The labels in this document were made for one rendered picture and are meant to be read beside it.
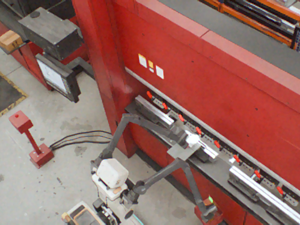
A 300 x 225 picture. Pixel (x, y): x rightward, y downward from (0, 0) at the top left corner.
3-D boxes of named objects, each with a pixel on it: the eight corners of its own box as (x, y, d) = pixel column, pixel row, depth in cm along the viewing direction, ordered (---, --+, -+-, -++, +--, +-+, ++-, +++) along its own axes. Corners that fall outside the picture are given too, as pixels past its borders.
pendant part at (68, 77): (45, 82, 389) (33, 56, 361) (55, 75, 394) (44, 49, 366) (75, 104, 368) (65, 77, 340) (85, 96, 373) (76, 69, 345)
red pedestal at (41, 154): (29, 159, 484) (2, 118, 419) (45, 147, 493) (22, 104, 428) (38, 169, 474) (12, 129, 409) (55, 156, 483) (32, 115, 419)
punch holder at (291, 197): (278, 194, 301) (282, 184, 288) (285, 187, 304) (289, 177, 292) (296, 207, 294) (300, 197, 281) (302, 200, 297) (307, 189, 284)
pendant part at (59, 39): (47, 87, 404) (17, 20, 338) (65, 73, 415) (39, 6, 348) (79, 110, 381) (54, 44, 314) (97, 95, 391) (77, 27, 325)
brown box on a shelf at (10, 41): (-5, 43, 473) (-9, 35, 464) (14, 32, 483) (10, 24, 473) (7, 55, 458) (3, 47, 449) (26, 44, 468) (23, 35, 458)
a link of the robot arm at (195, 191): (180, 163, 313) (183, 169, 303) (186, 160, 313) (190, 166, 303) (198, 207, 327) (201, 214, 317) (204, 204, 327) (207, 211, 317)
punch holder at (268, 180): (257, 178, 311) (260, 168, 298) (263, 171, 314) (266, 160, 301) (273, 191, 304) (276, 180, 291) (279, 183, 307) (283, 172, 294)
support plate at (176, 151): (166, 152, 356) (166, 151, 355) (186, 135, 366) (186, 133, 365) (181, 163, 347) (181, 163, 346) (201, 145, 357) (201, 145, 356)
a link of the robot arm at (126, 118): (123, 108, 325) (125, 112, 316) (137, 114, 330) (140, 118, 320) (100, 154, 334) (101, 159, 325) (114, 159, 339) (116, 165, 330)
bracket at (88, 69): (62, 73, 409) (60, 68, 404) (80, 61, 419) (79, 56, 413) (85, 92, 389) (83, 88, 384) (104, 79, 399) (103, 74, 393)
